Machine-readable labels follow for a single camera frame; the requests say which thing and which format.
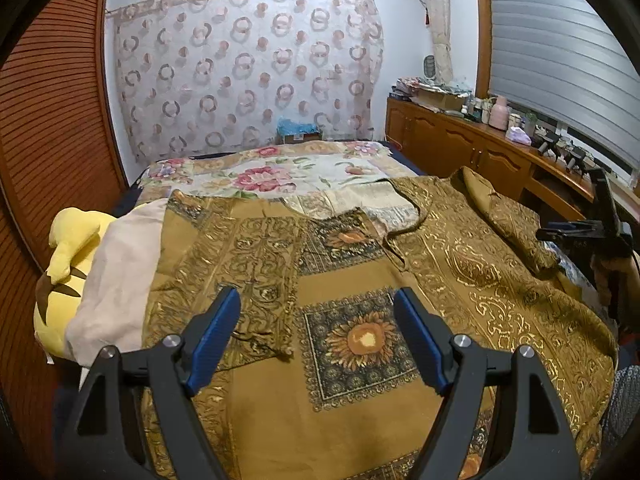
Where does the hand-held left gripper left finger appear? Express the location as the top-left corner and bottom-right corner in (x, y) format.
(57, 286), (243, 480)

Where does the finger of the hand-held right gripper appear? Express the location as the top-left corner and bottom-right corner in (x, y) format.
(536, 221), (601, 247)

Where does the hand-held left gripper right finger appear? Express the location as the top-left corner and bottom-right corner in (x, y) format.
(392, 287), (576, 480)

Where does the golden brown patterned shirt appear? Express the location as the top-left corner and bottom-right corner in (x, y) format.
(141, 165), (618, 480)

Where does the person's right hand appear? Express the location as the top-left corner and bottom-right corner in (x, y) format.
(594, 256), (635, 322)

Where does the beige pillow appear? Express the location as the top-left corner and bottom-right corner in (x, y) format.
(65, 199), (168, 368)

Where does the pink bottle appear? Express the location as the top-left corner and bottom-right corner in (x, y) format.
(488, 96), (510, 131)

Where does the wooden sideboard cabinet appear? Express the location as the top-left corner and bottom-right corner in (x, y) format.
(385, 97), (640, 241)

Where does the yellow plush toy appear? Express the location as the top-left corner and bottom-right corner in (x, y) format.
(32, 207), (118, 361)

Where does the floral bedspread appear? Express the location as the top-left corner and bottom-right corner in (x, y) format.
(135, 140), (421, 233)

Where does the dark blue bed sheet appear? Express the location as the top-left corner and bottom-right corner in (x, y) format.
(382, 141), (427, 177)

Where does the grey window blind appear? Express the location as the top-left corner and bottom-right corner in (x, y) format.
(485, 0), (640, 176)

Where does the cardboard box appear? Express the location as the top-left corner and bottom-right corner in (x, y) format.
(412, 89), (466, 112)

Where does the grey textured cloth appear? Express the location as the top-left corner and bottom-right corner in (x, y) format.
(602, 365), (640, 461)

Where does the pile of folded fabrics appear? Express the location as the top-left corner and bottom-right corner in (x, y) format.
(392, 76), (473, 101)

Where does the blue plastic bag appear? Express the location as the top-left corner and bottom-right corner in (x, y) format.
(276, 117), (323, 143)

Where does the cream lace curtain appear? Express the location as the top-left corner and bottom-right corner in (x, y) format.
(417, 0), (456, 86)

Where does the wooden wardrobe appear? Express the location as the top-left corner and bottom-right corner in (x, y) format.
(0, 0), (128, 480)

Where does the wooden window frame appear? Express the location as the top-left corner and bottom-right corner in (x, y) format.
(472, 0), (495, 101)

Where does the sheer curtain with ring print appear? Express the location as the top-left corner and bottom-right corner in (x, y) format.
(107, 0), (386, 163)

